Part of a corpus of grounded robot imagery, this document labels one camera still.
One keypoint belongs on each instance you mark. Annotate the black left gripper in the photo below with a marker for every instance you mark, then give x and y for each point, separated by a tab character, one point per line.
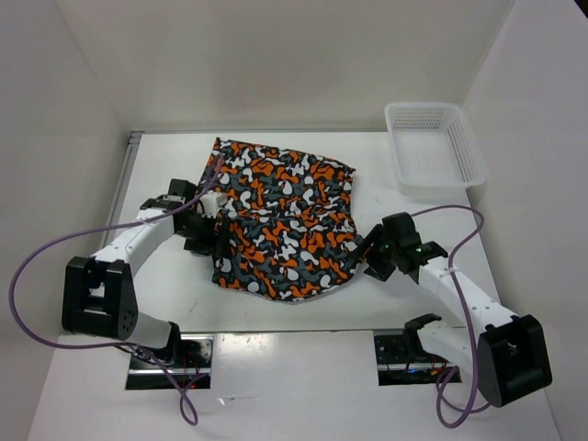
205	246

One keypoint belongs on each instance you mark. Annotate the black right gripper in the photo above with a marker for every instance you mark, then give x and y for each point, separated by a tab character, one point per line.
378	235

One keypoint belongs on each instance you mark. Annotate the orange camouflage shorts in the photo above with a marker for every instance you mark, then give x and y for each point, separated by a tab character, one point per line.
292	230

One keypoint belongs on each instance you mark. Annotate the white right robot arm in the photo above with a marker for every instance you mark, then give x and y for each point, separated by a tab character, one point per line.
504	353

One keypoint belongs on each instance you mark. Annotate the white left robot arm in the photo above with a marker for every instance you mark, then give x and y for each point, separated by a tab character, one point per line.
99	297

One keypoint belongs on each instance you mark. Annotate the white perforated plastic basket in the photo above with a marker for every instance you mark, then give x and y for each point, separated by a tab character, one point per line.
434	148

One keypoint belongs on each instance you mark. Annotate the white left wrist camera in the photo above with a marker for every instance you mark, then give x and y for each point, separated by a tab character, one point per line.
210	204

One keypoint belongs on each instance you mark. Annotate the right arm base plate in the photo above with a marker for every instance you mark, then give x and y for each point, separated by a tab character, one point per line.
396	367

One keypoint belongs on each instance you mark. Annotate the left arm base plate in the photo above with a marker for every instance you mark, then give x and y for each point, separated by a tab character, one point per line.
192	370

